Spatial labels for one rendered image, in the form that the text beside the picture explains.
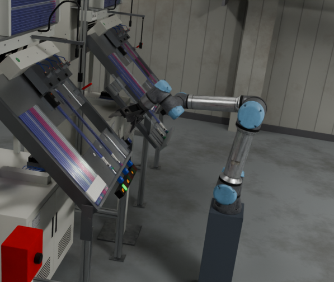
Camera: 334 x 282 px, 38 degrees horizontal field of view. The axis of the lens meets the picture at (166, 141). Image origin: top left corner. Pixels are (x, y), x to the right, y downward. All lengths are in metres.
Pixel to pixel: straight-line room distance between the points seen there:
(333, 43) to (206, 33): 1.38
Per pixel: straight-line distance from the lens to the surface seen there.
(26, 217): 2.26
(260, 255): 3.34
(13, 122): 2.09
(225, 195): 2.38
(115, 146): 2.64
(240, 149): 2.30
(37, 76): 2.35
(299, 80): 5.67
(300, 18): 5.57
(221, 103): 2.40
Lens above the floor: 1.76
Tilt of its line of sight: 21 degrees down
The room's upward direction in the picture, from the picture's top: 7 degrees clockwise
